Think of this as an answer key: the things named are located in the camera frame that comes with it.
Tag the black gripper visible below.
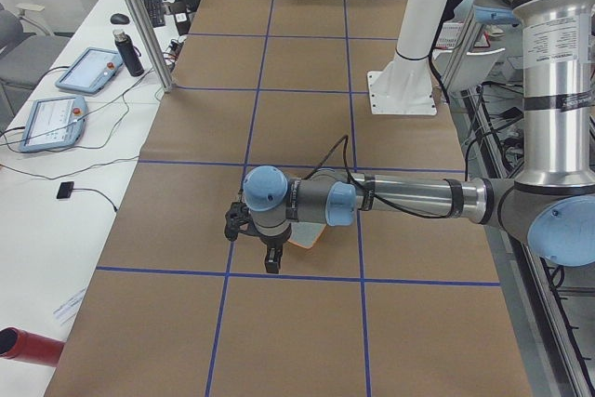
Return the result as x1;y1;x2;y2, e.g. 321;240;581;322
260;234;289;273

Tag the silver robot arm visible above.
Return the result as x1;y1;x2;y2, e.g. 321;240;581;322
241;0;594;273

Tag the grey square plate orange rim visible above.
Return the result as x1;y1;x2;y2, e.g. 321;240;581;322
288;222;326;249

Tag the white paper sheet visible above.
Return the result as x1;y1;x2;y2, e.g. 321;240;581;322
53;287;87;325

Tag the small black box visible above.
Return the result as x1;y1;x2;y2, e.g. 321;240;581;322
56;181;74;200

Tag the black water bottle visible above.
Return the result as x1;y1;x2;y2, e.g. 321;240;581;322
112;29;144;77

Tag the lower teach pendant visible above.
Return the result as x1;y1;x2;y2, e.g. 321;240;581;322
19;95;88;153

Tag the teach pendant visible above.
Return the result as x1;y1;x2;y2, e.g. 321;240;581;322
55;47;123;95
19;95;88;153

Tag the upper teach pendant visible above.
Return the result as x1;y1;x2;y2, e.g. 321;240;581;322
55;47;123;95

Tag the red cylinder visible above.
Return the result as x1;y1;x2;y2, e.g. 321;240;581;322
1;327;65;367

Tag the black computer mouse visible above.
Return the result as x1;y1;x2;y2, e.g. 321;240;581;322
110;13;130;25

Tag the black keyboard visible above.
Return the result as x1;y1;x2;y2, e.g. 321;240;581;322
142;0;165;28

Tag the grey office chair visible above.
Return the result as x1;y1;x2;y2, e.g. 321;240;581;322
1;6;69;117

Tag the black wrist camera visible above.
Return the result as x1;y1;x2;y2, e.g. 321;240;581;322
224;201;258;242

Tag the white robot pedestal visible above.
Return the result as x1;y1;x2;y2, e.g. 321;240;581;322
367;0;447;116

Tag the aluminium frame post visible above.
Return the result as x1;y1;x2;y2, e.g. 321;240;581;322
125;0;173;93

